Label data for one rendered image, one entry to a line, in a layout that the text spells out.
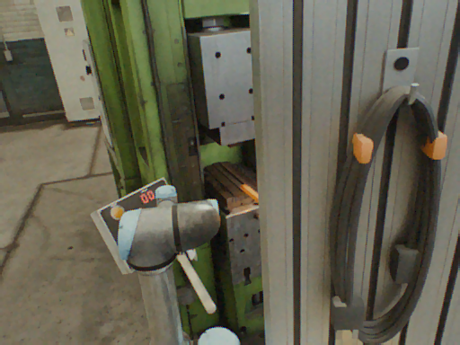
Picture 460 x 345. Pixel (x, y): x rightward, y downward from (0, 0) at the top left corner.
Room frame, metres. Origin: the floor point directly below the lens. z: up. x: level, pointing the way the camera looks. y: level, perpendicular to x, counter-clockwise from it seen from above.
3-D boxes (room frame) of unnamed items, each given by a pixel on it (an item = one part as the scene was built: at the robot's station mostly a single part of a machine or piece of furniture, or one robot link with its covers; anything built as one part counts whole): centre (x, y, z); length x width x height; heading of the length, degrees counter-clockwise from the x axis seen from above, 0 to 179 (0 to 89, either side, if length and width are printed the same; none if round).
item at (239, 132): (1.87, 0.03, 1.32); 0.42 x 0.20 x 0.10; 23
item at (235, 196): (1.87, 0.03, 0.96); 0.42 x 0.20 x 0.09; 23
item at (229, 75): (1.89, -0.01, 1.56); 0.42 x 0.39 x 0.40; 23
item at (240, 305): (1.90, -0.01, 0.23); 0.55 x 0.37 x 0.47; 23
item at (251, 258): (1.90, -0.01, 0.69); 0.56 x 0.38 x 0.45; 23
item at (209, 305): (1.46, 0.23, 0.62); 0.44 x 0.05 x 0.05; 23
